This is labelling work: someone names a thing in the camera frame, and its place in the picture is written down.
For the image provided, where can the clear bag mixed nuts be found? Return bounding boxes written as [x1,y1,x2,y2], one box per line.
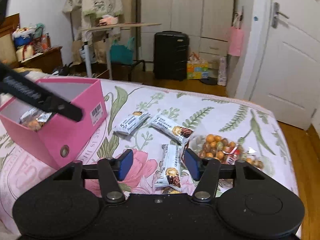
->
[189,134,265,170]

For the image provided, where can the white snack bar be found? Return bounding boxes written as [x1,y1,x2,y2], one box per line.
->
[149,114,193,145]
[113,111,150,135]
[154,144,182,191]

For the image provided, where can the black orange snack bar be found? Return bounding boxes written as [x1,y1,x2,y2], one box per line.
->
[162,187,181,194]

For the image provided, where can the floral bed sheet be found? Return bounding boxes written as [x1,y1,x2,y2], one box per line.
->
[0,76,302,235]

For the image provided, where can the wooden nightstand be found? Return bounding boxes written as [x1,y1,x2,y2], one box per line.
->
[20,46,63,74]

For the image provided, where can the clear bag of nuts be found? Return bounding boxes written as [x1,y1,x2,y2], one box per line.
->
[20,107,53,132]

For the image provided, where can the pink cardboard box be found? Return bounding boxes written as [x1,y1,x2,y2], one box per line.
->
[1,77,107,170]

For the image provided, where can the colourful cardboard box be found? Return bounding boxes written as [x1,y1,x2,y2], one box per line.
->
[187,53,209,80]

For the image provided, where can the folding side table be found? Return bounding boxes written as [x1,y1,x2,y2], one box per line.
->
[78,23,161,80]

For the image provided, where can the teal bag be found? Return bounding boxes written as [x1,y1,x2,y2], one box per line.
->
[110,37,135,65]

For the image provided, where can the white door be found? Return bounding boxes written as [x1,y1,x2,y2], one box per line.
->
[251,0,319,129]

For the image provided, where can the black suitcase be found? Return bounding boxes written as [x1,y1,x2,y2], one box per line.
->
[153,31,189,81]

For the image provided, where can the pink hanging bag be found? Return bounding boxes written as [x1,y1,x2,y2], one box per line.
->
[228,6,244,57]

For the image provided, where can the white wardrobe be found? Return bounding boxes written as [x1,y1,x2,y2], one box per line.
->
[139,0,234,62]

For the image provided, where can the door handle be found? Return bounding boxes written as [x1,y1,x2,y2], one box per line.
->
[271,2,289,29]

